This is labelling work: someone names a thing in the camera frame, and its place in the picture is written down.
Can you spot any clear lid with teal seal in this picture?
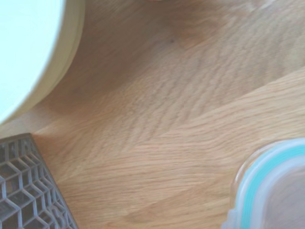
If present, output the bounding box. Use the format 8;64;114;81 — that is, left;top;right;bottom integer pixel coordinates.
220;138;305;229

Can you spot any clear glass food container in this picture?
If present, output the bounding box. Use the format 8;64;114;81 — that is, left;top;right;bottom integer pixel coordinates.
230;141;263;210

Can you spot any light blue ceramic bowl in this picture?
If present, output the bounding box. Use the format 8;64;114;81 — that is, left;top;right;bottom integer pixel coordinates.
0;0;85;127

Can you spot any grey plastic cutlery basket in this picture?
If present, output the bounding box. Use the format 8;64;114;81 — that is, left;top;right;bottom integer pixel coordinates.
0;133;76;229

